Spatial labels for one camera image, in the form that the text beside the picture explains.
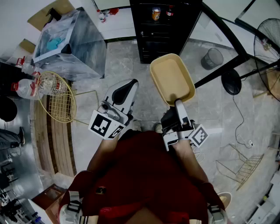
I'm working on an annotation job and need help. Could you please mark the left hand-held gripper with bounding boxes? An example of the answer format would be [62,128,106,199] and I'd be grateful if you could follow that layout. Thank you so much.
[88,79,140,140]

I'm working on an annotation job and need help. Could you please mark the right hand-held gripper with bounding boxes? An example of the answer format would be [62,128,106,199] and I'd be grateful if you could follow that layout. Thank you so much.
[161,99,209,152]

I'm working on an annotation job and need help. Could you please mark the yellow plastic tray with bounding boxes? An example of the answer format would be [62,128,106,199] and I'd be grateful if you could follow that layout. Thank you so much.
[150,53,196,107]

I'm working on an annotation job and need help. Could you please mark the person's left forearm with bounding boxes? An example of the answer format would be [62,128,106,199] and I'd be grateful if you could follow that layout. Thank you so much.
[86,137,120,173]

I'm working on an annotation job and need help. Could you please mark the person's right forearm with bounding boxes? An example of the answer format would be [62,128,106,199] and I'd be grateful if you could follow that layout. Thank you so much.
[172,140,210,184]

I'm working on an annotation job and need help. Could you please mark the black-framed glass door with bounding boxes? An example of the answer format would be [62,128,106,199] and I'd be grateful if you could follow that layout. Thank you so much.
[179,1,251,89]

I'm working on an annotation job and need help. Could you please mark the person's black shorts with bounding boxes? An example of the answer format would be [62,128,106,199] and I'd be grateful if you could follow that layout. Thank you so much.
[119,129,140,140]

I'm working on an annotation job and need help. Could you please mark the black standing fan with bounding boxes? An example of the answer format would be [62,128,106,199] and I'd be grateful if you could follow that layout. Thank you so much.
[221,18,280,102]

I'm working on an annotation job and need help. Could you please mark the black mesh trash bin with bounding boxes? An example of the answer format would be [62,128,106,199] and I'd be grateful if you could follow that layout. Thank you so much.
[200,47,224,70]

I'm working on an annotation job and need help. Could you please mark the person's red shirt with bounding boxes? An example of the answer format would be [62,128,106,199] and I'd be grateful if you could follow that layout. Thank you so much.
[59,130,226,224]

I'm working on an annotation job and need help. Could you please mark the small red-cap bottle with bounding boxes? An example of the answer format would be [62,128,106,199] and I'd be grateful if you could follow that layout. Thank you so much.
[97,9,107,24]

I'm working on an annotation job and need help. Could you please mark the teal plastic object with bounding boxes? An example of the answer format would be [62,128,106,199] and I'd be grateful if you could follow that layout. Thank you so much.
[45,36,66,51]

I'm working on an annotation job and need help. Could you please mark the orange drink can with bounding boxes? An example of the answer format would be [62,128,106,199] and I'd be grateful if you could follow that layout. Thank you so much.
[151,7,162,21]

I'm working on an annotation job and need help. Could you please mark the wooden slatted bench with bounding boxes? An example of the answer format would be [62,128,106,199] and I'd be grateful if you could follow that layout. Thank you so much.
[34,94,77,178]

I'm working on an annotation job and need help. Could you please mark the dark red-label drink bottle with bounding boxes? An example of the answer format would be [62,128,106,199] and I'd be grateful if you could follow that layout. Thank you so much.
[165,5,175,20]

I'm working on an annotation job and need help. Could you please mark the white round bowl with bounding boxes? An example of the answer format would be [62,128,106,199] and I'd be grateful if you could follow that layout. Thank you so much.
[216,192,232,212]

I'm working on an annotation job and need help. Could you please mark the clear red-cap water jug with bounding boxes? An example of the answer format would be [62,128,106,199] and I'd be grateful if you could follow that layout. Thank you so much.
[16,56,42,77]

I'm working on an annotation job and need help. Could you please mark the clear plastic water bottle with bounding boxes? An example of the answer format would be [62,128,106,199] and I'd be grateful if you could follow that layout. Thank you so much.
[10,78,44,101]

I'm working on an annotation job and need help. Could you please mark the black boxy object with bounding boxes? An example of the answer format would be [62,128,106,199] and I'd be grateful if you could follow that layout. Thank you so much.
[45,7,62,21]

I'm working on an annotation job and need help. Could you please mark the black desk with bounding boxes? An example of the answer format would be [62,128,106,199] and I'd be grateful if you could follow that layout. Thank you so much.
[0,62,38,99]

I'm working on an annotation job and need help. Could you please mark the black round stool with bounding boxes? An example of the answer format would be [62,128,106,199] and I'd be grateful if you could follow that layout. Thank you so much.
[0,96,18,123]

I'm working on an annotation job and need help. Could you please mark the brown wooden box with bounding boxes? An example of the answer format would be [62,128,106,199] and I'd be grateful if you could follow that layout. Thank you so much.
[31,183,67,216]

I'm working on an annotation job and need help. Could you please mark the white table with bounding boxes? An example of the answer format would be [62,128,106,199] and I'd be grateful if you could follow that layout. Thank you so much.
[247,170,280,224]

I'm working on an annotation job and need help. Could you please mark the white floor cable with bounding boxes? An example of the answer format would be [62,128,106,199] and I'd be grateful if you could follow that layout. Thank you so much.
[192,146,206,164]

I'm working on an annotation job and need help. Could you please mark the gold wire basket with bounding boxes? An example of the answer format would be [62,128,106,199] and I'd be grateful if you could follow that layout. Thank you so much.
[36,71,99,125]

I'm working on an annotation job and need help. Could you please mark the white power strip with cable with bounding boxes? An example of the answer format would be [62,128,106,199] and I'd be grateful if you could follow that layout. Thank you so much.
[231,94,254,149]

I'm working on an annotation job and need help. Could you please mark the wire rack on floor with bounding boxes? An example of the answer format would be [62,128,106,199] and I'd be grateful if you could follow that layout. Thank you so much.
[215,143,265,191]

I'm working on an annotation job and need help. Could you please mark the grey backpack strap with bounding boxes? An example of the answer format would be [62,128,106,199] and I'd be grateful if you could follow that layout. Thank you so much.
[65,190,84,224]
[206,203,227,224]

